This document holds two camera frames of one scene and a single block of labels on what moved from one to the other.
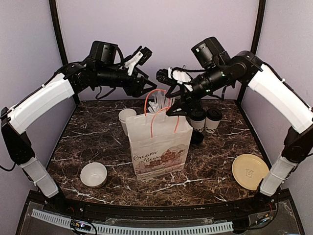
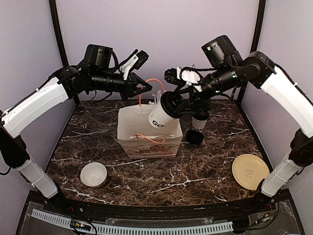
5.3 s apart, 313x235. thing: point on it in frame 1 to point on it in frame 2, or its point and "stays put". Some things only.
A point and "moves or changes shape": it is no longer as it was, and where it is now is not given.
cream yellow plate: (248, 170) stays put
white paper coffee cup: (211, 126) to (159, 117)
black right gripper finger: (169, 94) to (189, 89)
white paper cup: (198, 126) stays put
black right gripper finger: (178, 108) to (187, 108)
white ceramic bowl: (94, 175) stays put
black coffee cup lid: (214, 114) to (170, 102)
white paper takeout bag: (160, 143) moves or changes shape
